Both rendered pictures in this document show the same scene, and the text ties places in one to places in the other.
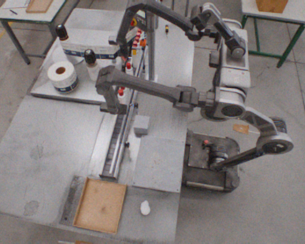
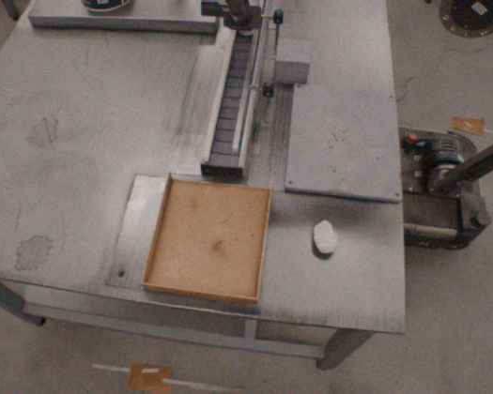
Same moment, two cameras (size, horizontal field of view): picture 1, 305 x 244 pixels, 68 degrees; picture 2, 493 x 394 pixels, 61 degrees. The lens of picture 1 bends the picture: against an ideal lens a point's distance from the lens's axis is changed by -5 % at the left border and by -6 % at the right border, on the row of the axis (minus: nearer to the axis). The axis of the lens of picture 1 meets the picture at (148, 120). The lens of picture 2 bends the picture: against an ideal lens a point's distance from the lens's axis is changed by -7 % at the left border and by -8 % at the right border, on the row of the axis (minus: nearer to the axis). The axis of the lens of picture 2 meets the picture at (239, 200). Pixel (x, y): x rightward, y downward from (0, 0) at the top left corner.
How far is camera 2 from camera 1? 58 cm
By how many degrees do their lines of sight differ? 2
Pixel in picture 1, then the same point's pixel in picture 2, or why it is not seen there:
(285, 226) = not seen: outside the picture
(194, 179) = not seen: hidden behind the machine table
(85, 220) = (173, 274)
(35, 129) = (38, 88)
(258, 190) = not seen: outside the picture
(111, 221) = (241, 272)
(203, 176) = (411, 209)
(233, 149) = (466, 155)
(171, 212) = (388, 247)
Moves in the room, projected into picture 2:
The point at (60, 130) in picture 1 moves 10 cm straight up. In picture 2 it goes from (98, 84) to (89, 61)
